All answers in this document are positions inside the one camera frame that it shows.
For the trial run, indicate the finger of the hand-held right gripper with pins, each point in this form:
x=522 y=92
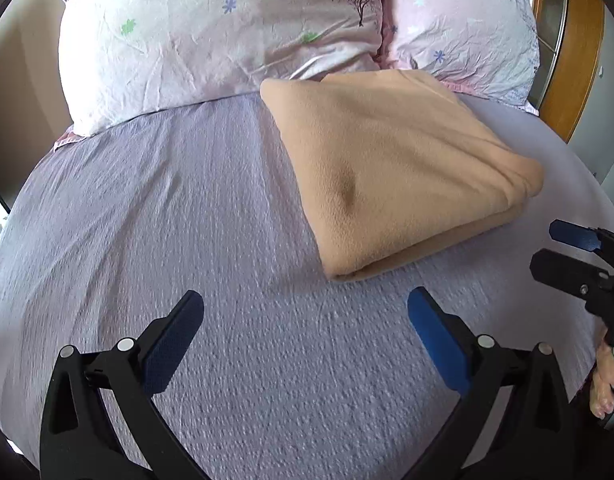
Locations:
x=562 y=269
x=569 y=234

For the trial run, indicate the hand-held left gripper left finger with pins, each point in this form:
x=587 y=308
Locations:
x=174 y=332

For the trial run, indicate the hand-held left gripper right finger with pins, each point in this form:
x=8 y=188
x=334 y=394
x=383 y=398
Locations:
x=437 y=340

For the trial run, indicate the person's right hand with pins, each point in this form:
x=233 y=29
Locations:
x=606 y=385

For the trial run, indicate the lavender bed sheet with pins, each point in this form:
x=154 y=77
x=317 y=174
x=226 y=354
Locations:
x=187 y=240

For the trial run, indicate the beige folded fleece cloth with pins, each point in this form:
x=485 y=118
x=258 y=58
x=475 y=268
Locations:
x=387 y=170

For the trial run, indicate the pink floral pillow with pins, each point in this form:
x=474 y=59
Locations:
x=462 y=30

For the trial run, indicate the white floral pillow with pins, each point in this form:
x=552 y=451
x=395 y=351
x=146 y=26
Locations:
x=197 y=35

